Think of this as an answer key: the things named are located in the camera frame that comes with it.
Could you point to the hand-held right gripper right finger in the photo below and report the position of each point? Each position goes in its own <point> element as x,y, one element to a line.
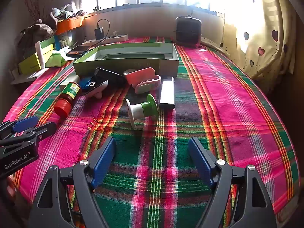
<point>201,162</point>

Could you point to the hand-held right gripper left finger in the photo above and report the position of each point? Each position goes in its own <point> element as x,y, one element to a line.
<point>104,162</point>

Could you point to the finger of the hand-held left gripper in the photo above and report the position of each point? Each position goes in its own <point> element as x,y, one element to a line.
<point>25,123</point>
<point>45,128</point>

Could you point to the red-capped green label bottle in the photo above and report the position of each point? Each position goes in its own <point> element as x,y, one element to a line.
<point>68,95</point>

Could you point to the white charger plug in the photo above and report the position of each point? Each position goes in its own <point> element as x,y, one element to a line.
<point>68,82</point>

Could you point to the green white spool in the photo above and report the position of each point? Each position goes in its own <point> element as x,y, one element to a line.
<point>141,108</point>

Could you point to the silver white bar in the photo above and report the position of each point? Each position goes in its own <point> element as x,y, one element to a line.
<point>167,92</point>

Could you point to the black oval light device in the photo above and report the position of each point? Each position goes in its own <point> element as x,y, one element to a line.
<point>109,76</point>

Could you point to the green shallow cardboard box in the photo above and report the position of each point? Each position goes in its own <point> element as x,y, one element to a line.
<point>152,64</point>

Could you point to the white paper sheets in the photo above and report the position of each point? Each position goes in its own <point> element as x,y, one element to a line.
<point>28,76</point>

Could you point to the pink green plaid blanket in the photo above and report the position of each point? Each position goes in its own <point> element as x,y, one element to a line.
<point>213,114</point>

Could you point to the green white box stack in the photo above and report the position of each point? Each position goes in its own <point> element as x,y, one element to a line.
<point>30,63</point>

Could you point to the green cloth pouch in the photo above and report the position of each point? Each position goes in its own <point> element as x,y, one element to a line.
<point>55,60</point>

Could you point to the black smartphone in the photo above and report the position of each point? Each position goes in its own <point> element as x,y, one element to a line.
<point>77,50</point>

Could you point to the blue box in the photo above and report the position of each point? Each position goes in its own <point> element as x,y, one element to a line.
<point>57,42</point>

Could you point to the brown checkered cloth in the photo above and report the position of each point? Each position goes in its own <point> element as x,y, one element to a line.
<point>35,34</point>

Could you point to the orange box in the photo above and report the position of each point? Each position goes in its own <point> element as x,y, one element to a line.
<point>70,25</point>

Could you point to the black charger adapter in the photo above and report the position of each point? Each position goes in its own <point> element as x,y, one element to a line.
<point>99,33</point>

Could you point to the white power strip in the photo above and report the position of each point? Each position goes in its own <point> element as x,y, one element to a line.
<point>114,39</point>

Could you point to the pile of grey green oddments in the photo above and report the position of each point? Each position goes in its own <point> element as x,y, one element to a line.
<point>64,11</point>

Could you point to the dried twig bunch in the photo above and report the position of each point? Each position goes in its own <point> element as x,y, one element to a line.
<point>35,4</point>

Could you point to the grey space heater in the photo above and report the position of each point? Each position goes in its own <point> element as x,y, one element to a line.
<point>188,32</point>

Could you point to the cream heart print curtain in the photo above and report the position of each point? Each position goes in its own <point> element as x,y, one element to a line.
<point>258,35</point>

